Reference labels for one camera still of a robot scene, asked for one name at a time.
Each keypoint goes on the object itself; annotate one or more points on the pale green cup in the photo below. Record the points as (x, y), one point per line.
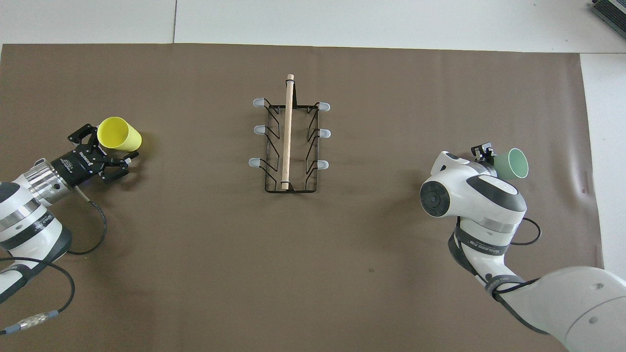
(511, 164)

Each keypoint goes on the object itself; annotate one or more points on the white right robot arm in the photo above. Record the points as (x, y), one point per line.
(469, 195)

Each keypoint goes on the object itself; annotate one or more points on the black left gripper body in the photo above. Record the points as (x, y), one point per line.
(78, 166)

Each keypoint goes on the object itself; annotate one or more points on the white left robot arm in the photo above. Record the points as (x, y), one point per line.
(19, 225)

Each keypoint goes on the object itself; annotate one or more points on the brown table mat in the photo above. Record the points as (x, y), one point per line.
(205, 254)

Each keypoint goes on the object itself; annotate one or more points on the grey ribbed device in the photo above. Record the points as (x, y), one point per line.
(611, 14)

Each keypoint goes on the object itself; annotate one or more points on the yellow cup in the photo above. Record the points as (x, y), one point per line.
(120, 134)

